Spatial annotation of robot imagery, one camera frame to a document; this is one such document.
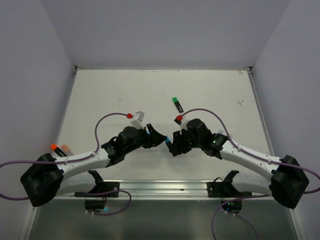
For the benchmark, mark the peach translucent pen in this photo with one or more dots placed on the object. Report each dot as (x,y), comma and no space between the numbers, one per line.
(67,150)

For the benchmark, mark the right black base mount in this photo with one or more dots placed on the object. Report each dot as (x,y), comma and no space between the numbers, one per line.
(222,188)

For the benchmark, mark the green-capped black highlighter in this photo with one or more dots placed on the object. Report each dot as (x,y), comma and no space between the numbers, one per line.
(177,104)

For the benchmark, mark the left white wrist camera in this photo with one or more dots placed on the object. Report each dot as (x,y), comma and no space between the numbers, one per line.
(137,119)

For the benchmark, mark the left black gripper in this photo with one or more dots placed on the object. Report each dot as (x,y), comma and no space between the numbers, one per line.
(153,140)

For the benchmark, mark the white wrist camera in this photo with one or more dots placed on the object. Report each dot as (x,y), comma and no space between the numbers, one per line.
(182,123)
(137,119)

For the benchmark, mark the blue-capped black highlighter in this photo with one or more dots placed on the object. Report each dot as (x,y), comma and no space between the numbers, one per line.
(167,140)

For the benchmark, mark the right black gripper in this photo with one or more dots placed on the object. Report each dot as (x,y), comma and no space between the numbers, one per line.
(178,146)

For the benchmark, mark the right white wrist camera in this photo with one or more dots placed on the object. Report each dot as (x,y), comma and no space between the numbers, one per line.
(182,123)

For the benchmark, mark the aluminium front rail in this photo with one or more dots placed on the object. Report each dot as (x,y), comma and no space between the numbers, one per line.
(160,188)

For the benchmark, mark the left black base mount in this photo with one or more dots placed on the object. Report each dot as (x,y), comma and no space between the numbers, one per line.
(99,186)

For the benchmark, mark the orange-capped black highlighter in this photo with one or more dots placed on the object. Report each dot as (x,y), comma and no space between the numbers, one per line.
(57,150)

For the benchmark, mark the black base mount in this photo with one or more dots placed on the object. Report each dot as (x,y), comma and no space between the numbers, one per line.
(99,186)
(222,188)

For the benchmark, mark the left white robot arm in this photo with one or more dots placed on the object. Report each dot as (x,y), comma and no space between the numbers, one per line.
(44,178)

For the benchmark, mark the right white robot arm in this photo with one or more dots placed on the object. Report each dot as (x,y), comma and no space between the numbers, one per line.
(280,178)

